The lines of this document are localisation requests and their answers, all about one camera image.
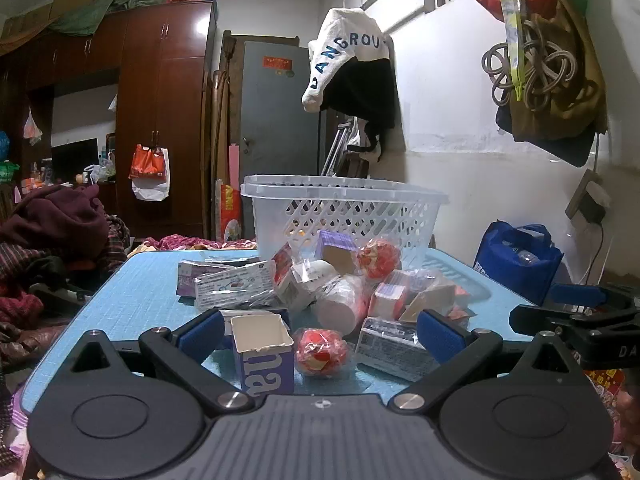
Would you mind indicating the beige wedge packet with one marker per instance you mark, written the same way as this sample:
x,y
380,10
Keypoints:
x,y
435,300

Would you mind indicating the wooden poles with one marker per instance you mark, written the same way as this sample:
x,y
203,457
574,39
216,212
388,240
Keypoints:
x,y
220,125

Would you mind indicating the red white plastic bag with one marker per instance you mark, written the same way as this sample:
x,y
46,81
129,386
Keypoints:
x,y
148,170

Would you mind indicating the wall socket with charger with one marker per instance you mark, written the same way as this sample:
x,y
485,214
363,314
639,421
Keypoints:
x,y
590,200

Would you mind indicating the white pink plastic bag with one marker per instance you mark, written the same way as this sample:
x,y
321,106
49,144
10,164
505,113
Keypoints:
x,y
32,130

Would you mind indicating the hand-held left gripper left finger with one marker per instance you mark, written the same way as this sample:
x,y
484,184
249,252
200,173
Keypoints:
x,y
202,334

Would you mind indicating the red wrapped ball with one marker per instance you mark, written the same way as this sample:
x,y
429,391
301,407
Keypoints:
x,y
378,258
320,351

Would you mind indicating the white plastic basket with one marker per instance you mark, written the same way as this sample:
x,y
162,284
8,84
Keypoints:
x,y
345,210

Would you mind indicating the red printed sack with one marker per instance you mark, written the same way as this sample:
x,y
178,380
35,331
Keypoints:
x,y
229,210

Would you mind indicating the purple cube box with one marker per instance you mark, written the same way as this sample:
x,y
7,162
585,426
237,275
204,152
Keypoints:
x,y
336,255

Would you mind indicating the brown wooden wardrobe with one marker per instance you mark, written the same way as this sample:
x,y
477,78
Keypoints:
x,y
170,100

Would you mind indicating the black television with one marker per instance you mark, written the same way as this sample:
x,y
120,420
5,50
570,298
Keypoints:
x,y
75,160

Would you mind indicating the white wrapped bowl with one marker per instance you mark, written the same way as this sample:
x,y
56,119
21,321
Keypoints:
x,y
312,275

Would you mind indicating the grey metal door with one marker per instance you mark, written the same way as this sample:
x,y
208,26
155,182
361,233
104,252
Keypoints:
x,y
277,120

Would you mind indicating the olive brown hanging bag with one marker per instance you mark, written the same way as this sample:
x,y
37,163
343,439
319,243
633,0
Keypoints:
x,y
575,120

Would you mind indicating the dark wrapped box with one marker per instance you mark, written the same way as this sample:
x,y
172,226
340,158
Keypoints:
x,y
187,277

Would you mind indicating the white paper cup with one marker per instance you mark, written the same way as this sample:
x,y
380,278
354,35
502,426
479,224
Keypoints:
x,y
340,307

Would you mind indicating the blue shopping bag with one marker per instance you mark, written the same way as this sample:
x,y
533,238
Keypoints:
x,y
517,260

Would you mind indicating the pink white small box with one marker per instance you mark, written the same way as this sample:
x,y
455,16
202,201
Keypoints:
x,y
387,302

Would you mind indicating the white black hanging jacket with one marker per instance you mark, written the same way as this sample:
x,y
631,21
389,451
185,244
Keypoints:
x,y
360,80

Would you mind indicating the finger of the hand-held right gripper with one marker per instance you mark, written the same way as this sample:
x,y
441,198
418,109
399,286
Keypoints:
x,y
580,294
560,321

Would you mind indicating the aluminium crutch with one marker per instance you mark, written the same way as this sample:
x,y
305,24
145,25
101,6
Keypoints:
x,y
332,150

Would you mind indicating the purple carton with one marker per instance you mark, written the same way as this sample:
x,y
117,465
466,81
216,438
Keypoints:
x,y
262,365

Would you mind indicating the pink board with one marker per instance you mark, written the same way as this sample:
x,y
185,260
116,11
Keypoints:
x,y
234,165

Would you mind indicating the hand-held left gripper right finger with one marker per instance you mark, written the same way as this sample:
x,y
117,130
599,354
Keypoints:
x,y
440,336

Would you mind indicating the green cloth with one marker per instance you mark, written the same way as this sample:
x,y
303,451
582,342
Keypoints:
x,y
95,12

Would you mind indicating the floral blanket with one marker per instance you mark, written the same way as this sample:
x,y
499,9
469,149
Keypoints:
x,y
190,242

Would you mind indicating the black white wrapped box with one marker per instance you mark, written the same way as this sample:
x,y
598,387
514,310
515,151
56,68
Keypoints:
x,y
392,347

